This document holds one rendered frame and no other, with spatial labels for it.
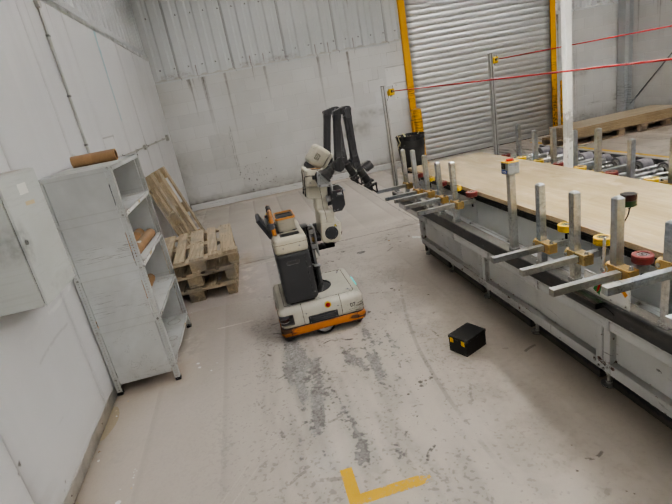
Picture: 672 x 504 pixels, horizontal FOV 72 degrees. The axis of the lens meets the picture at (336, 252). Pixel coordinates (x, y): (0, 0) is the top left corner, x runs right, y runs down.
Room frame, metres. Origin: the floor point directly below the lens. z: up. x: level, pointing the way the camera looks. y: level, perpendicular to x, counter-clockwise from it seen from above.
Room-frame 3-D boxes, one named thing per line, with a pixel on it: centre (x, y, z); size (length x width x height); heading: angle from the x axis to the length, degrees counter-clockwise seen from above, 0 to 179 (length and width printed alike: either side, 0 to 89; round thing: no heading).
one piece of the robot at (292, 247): (3.50, 0.32, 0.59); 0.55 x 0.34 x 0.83; 9
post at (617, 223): (1.74, -1.13, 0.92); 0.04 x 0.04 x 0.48; 9
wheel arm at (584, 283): (1.68, -1.02, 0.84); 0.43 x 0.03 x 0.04; 99
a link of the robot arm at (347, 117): (3.37, -0.25, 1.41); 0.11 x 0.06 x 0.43; 9
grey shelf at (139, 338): (3.36, 1.55, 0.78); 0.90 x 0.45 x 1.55; 9
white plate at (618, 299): (1.76, -1.10, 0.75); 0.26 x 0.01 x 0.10; 9
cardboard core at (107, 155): (3.47, 1.57, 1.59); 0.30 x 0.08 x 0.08; 99
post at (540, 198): (2.23, -1.05, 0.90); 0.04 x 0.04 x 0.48; 9
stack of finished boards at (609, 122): (9.09, -5.84, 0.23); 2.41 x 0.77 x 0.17; 100
